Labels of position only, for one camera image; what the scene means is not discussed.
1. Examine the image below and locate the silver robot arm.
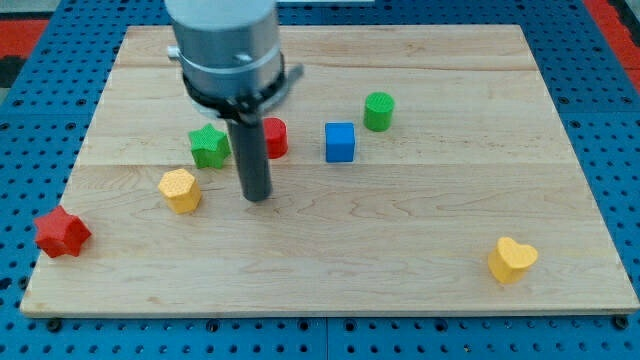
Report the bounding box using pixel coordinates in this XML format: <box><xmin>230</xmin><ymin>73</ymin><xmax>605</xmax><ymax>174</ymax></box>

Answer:
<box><xmin>165</xmin><ymin>0</ymin><xmax>304</xmax><ymax>126</ymax></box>

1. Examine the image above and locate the green star block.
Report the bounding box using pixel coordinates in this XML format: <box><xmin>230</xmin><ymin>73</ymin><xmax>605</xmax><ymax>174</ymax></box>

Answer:
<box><xmin>188</xmin><ymin>124</ymin><xmax>231</xmax><ymax>169</ymax></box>

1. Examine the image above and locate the yellow hexagon block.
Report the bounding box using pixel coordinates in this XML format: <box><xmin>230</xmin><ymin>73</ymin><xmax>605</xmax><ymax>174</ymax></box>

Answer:
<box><xmin>158</xmin><ymin>169</ymin><xmax>202</xmax><ymax>214</ymax></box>

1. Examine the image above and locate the red star block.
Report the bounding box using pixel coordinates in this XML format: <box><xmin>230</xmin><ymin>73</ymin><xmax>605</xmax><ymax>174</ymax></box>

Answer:
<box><xmin>34</xmin><ymin>205</ymin><xmax>92</xmax><ymax>258</ymax></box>

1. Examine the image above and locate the blue cube block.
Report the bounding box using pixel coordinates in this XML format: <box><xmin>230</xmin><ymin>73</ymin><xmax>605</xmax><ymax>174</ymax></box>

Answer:
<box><xmin>325</xmin><ymin>122</ymin><xmax>356</xmax><ymax>163</ymax></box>

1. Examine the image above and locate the red cylinder block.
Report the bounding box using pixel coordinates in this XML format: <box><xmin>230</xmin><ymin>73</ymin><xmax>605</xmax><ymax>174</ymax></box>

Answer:
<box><xmin>263</xmin><ymin>117</ymin><xmax>288</xmax><ymax>159</ymax></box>

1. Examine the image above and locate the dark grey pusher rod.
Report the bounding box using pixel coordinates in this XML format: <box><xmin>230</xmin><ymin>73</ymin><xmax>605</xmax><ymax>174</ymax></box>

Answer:
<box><xmin>227</xmin><ymin>113</ymin><xmax>272</xmax><ymax>202</ymax></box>

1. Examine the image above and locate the green cylinder block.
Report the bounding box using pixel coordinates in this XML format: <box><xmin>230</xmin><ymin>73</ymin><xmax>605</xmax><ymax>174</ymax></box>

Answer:
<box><xmin>363</xmin><ymin>92</ymin><xmax>395</xmax><ymax>132</ymax></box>

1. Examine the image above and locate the wooden board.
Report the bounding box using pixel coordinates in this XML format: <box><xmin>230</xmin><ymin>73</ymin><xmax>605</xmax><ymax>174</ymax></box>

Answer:
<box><xmin>21</xmin><ymin>25</ymin><xmax>639</xmax><ymax>318</ymax></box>

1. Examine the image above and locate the yellow heart block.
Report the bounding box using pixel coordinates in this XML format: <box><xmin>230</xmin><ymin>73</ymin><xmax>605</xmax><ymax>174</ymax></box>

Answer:
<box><xmin>488</xmin><ymin>237</ymin><xmax>538</xmax><ymax>284</ymax></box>

